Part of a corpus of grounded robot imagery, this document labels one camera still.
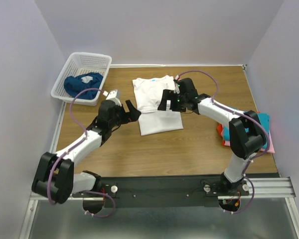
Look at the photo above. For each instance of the white t shirt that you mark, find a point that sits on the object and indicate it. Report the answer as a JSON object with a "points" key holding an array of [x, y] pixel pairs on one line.
{"points": [[148, 94]]}

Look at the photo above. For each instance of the aluminium side rail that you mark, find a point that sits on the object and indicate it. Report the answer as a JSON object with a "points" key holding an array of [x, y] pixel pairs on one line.
{"points": [[54, 132]]}

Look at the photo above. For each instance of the white skirting strip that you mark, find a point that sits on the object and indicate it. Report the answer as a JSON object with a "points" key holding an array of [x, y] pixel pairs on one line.
{"points": [[171, 65]]}

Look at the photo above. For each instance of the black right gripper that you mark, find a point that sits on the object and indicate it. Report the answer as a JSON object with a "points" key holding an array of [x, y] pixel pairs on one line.
{"points": [[168, 94]]}

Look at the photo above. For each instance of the orange folded t shirt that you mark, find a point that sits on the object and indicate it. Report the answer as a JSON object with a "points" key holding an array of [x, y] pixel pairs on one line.
{"points": [[224, 133]]}

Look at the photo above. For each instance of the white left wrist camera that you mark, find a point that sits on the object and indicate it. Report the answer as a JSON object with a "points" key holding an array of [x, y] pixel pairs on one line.
{"points": [[113, 95]]}

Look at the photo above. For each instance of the pink folded t shirt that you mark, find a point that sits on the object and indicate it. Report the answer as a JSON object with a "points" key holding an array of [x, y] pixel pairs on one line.
{"points": [[271, 148]]}

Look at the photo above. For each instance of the dark blue t shirt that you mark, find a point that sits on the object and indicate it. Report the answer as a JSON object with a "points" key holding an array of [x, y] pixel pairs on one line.
{"points": [[74, 85]]}

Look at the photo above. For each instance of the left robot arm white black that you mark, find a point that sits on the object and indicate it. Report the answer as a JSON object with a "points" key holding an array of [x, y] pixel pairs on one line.
{"points": [[55, 178]]}

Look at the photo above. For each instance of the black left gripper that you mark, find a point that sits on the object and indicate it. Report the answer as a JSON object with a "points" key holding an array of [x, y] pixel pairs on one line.
{"points": [[134, 113]]}

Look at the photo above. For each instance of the aluminium extrusion rail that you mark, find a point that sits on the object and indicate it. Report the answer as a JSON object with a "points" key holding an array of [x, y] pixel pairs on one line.
{"points": [[273, 188]]}

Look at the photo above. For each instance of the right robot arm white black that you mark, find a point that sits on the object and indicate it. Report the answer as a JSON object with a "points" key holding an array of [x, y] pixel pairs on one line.
{"points": [[247, 136]]}

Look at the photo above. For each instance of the white plastic laundry basket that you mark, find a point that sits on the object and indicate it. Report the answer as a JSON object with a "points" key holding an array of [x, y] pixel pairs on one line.
{"points": [[78, 64]]}

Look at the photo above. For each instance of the teal folded t shirt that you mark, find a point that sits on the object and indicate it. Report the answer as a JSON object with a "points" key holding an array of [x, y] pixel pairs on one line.
{"points": [[264, 121]]}

